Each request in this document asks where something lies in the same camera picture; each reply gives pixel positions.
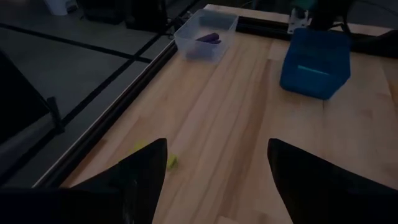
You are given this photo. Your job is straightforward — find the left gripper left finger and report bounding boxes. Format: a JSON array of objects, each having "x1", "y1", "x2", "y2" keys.
[{"x1": 0, "y1": 138, "x2": 169, "y2": 224}]

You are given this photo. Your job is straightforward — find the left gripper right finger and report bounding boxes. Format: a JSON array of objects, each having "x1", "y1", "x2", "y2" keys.
[{"x1": 267, "y1": 138, "x2": 398, "y2": 224}]

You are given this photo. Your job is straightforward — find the long purple block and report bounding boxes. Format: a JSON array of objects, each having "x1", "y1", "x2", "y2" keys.
[{"x1": 195, "y1": 32, "x2": 221, "y2": 43}]

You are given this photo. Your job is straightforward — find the green block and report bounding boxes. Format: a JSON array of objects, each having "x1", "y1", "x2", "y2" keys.
[{"x1": 133, "y1": 139, "x2": 178, "y2": 170}]

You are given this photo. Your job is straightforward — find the blue plastic bin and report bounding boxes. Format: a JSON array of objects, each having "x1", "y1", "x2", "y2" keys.
[{"x1": 279, "y1": 27, "x2": 352, "y2": 101}]

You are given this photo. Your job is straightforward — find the clear plastic bin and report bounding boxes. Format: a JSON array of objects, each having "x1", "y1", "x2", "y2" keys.
[{"x1": 174, "y1": 8, "x2": 239, "y2": 65}]

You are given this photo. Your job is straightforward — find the black equipment case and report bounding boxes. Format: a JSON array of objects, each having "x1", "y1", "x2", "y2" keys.
[{"x1": 77, "y1": 0, "x2": 169, "y2": 32}]

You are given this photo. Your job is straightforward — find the white metal bracket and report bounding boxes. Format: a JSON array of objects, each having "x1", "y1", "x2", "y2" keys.
[{"x1": 287, "y1": 8, "x2": 313, "y2": 34}]

